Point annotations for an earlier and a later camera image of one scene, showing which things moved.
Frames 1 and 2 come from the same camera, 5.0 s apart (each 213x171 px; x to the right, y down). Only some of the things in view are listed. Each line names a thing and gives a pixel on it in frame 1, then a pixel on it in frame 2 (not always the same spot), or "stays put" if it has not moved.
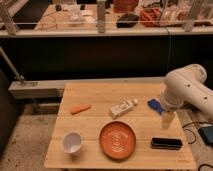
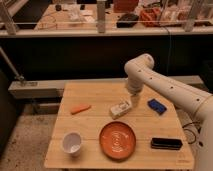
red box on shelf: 125,6 stays put
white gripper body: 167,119 to 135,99
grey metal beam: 37,89 stays put
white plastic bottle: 122,107 stays put
